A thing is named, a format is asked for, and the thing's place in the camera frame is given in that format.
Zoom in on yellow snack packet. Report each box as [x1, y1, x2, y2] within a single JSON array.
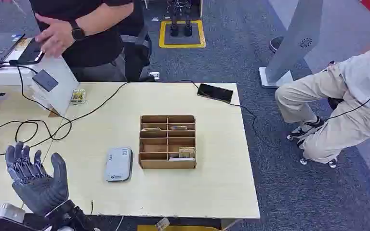
[[70, 88, 87, 105]]

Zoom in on black smartphone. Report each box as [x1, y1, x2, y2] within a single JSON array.
[[197, 83, 234, 103]]

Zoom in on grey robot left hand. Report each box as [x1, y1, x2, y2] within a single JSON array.
[[5, 142, 70, 216]]

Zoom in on tan card stack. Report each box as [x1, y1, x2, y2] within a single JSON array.
[[178, 147, 196, 159]]

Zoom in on wooden compartment card box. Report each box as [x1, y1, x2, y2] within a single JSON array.
[[138, 115, 197, 170]]

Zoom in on black wristwatch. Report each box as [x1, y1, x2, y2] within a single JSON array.
[[69, 20, 86, 41]]

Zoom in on white slanted stand box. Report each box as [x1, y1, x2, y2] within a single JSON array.
[[21, 58, 80, 117]]

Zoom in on black phone cable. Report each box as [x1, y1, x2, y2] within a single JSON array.
[[175, 79, 280, 150]]

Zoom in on white paper tag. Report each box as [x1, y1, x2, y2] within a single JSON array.
[[155, 217, 171, 231]]

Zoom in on seated person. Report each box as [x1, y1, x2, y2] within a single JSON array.
[[274, 19, 370, 165]]

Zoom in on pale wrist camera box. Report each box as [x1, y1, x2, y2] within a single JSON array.
[[0, 204, 26, 225]]

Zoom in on white floor stand pillar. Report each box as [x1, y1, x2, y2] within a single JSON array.
[[258, 0, 325, 89]]

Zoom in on black tablet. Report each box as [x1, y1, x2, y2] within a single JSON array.
[[16, 38, 45, 65]]

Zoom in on standing person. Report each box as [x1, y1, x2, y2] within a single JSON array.
[[28, 0, 152, 83]]

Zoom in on black looped cable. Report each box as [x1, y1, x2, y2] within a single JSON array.
[[0, 60, 130, 160]]

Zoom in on rolling chair base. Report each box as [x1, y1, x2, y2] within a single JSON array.
[[286, 97, 345, 169]]

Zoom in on black shoe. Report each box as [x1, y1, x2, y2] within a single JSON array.
[[269, 36, 284, 53]]

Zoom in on black robot legs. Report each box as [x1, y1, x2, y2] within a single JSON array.
[[166, 0, 194, 38]]

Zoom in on person's hand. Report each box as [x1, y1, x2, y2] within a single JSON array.
[[34, 13, 76, 58]]

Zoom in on small black square device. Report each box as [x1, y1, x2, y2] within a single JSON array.
[[32, 69, 59, 93]]

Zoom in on thin black cable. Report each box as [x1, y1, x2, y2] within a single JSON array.
[[324, 79, 370, 122]]

